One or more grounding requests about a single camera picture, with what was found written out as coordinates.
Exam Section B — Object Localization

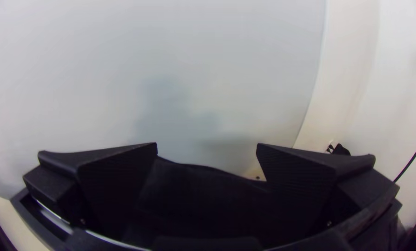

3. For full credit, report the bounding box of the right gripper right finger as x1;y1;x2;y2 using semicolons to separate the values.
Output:
255;143;401;244

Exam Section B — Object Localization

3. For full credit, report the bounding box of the black t-shirt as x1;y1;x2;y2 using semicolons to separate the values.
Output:
122;156;275;250

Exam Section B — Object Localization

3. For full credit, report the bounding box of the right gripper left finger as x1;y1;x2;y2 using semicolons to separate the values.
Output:
22;142;159;241

